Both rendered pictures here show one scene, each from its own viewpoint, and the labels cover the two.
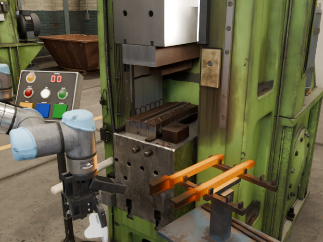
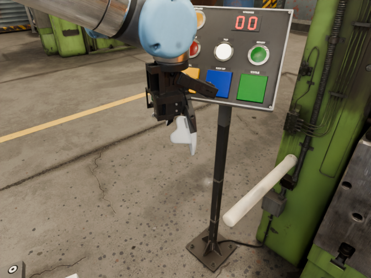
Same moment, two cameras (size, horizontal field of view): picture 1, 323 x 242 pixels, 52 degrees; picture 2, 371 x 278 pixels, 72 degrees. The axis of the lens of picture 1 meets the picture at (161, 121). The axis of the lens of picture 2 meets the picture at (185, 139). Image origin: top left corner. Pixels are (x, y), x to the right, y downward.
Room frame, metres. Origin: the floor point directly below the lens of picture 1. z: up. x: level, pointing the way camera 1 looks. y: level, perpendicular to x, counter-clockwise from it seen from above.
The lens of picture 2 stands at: (0.98, 0.61, 1.29)
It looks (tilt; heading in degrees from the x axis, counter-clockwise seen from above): 34 degrees down; 10
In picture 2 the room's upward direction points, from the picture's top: straight up
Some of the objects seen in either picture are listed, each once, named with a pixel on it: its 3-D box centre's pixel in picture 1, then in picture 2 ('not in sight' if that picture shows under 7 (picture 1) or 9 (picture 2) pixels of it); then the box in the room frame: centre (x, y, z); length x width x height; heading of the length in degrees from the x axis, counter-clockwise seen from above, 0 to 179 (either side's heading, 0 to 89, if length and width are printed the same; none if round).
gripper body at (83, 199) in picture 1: (81, 191); not in sight; (0.76, 0.21, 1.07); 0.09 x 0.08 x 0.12; 126
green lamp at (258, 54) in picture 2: (62, 94); (258, 54); (1.73, 0.53, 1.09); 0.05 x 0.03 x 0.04; 55
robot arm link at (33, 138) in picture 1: (35, 139); not in sight; (0.73, 0.30, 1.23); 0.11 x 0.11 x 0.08; 28
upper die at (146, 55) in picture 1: (163, 51); not in sight; (1.75, -0.01, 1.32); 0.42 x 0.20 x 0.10; 145
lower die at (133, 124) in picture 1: (163, 116); not in sight; (1.75, -0.01, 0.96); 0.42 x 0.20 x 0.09; 145
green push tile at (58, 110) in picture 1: (60, 111); (252, 88); (1.69, 0.54, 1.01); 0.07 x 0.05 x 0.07; 80
